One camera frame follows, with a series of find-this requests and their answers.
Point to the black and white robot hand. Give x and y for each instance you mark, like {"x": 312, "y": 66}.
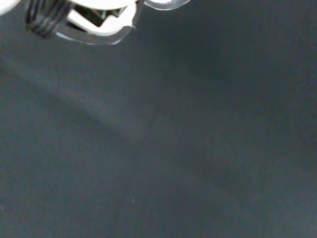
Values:
{"x": 116, "y": 22}

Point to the black bench cloth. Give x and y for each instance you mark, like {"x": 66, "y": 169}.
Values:
{"x": 173, "y": 138}

